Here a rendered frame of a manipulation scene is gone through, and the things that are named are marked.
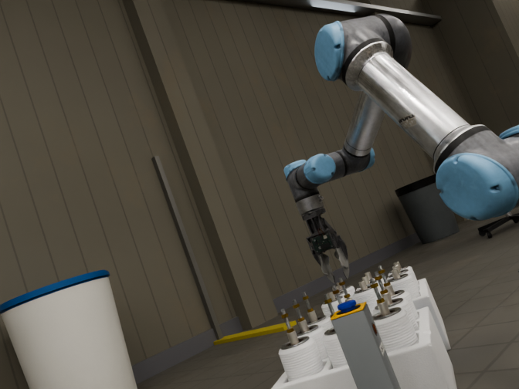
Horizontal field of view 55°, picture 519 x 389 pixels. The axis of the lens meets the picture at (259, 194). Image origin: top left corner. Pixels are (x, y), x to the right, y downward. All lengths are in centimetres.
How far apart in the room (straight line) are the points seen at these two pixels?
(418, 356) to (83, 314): 196
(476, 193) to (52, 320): 228
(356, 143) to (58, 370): 197
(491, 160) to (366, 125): 52
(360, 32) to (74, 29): 349
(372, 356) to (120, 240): 286
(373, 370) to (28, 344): 209
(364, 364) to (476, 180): 43
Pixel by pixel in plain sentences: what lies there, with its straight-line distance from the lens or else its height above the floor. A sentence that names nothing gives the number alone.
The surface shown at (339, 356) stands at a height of 20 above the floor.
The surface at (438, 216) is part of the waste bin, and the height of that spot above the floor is 23.
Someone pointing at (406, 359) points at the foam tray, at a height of 16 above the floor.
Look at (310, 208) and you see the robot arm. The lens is 142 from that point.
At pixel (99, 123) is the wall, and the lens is 401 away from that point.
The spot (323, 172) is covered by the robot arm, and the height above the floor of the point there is 63.
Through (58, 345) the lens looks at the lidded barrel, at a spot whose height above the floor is 43.
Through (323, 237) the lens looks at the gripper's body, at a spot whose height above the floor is 47.
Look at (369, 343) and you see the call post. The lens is 105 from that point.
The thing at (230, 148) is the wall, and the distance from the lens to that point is 459.
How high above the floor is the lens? 47
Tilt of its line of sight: 7 degrees up
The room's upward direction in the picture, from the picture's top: 21 degrees counter-clockwise
